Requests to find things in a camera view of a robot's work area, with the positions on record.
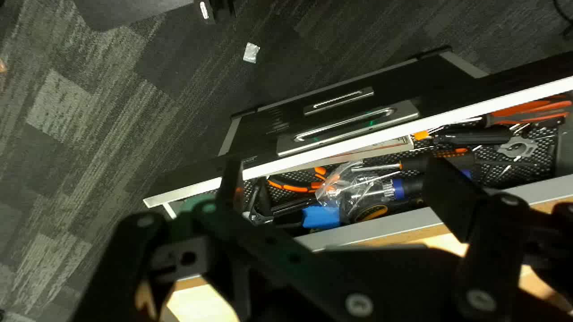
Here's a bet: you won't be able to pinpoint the orange handled pliers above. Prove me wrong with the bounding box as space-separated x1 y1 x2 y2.
485 97 573 129

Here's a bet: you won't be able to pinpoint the grey cabinet with wooden top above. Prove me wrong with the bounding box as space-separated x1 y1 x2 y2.
132 176 573 322

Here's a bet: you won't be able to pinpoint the blue handled screwdriver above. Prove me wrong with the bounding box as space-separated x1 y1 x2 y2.
301 202 345 231

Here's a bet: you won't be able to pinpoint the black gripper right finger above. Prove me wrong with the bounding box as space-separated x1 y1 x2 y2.
422 156 573 322

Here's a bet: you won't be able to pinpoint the white paper scrap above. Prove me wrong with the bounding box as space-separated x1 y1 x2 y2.
240 41 261 65

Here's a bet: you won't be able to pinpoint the orange handled cutters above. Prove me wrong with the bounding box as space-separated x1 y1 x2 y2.
265 167 336 199

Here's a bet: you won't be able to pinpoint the black handled screwdriver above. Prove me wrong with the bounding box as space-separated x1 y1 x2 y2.
428 127 516 151

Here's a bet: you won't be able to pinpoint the grey metal tool drawer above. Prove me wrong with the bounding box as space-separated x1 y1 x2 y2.
141 74 573 253

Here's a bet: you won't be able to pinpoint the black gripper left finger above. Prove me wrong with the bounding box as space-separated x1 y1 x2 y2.
73 202 252 322

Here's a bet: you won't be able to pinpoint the black drawer with metal handles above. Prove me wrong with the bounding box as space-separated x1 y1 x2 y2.
216 50 490 176

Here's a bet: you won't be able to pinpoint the small silver wrench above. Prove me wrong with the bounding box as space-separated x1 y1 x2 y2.
498 133 542 160

